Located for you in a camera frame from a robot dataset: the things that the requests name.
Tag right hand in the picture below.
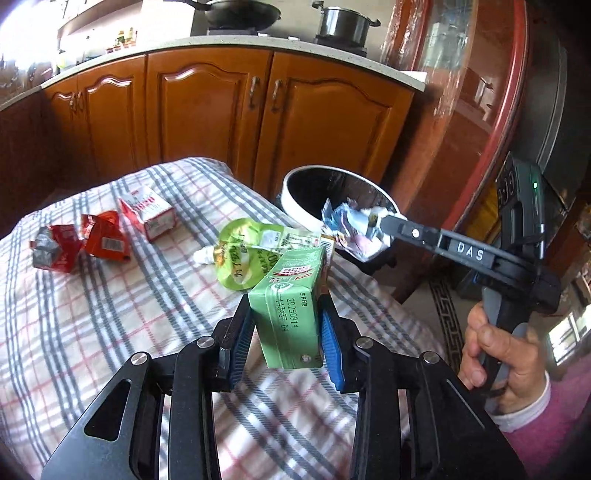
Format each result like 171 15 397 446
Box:
459 302 547 415

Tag plaid tablecloth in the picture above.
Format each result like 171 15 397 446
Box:
0 156 449 480

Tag white red wrapper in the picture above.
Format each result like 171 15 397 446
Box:
322 198 407 263

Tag dark red snack wrapper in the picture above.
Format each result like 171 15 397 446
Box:
29 224 82 273

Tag green carton box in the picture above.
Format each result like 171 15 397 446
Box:
247 235 332 370

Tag black white-rimmed trash bin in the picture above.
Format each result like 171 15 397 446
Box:
277 165 401 275

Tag wooden kitchen cabinets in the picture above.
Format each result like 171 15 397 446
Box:
1 46 415 198

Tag red white small box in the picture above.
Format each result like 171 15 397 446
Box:
119 186 177 242

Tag glass door wooden cabinet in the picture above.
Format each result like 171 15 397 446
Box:
382 0 530 287

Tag black wok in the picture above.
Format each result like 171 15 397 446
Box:
175 0 281 32

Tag red crumpled snack wrapper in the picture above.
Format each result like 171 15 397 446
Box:
81 210 131 262

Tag pink right sleeve forearm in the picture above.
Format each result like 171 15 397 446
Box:
491 355 590 477

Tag green drink pouch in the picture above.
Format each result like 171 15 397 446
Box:
192 218 322 291

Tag steel cooking pot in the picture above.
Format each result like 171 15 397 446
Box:
311 1 381 50

